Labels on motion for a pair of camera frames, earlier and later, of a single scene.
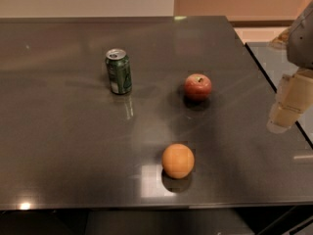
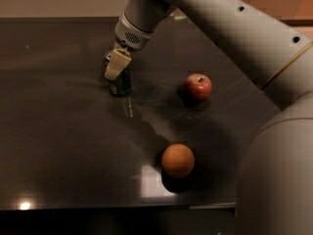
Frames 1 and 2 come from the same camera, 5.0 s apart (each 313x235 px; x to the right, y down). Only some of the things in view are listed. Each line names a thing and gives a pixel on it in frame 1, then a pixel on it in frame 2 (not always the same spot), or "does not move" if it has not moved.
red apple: [198, 86] does not move
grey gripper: [301, 44] → [129, 36]
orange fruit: [177, 161] does not move
